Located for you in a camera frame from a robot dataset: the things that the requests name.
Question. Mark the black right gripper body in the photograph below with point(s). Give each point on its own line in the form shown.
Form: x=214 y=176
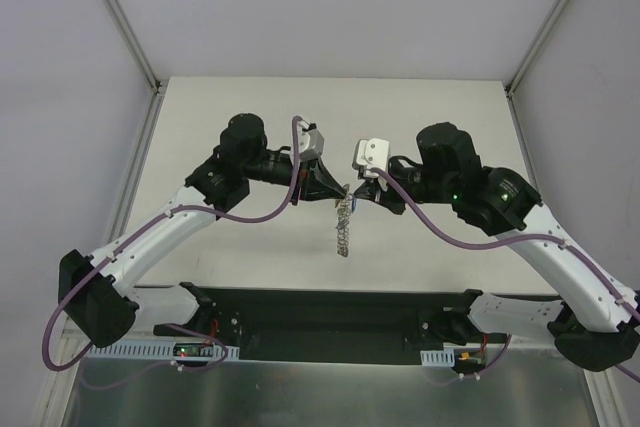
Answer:
x=382 y=189

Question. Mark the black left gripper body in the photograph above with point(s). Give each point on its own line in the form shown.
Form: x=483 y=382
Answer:
x=307 y=179

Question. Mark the silver disc with key rings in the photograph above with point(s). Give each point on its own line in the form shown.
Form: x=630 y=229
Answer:
x=343 y=215

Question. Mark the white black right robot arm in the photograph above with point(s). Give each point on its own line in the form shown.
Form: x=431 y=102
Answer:
x=594 y=323

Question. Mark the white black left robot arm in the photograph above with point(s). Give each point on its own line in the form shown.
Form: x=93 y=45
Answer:
x=99 y=291

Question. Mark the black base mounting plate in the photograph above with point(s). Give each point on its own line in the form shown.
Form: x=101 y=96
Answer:
x=378 y=328

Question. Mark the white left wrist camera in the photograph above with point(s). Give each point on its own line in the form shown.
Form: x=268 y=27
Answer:
x=310 y=141

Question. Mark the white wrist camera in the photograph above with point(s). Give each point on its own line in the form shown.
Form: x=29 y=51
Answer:
x=370 y=155
x=310 y=141

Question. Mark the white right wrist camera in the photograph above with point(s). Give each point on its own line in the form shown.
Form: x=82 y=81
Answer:
x=370 y=155

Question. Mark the white slotted cable duct right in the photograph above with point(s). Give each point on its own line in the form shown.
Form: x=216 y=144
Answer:
x=444 y=358

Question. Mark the white slotted cable duct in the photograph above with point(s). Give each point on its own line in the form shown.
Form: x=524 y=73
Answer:
x=164 y=350
x=444 y=358

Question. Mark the aluminium corner frame post left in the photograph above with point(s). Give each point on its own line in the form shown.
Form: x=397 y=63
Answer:
x=133 y=44

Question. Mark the aluminium corner frame post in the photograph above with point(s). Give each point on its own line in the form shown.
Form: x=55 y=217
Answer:
x=537 y=45
x=133 y=44

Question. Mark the white slotted cable duct left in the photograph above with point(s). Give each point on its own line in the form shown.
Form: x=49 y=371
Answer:
x=164 y=350

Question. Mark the aluminium corner frame post right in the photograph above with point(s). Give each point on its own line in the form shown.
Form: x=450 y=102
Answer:
x=537 y=45

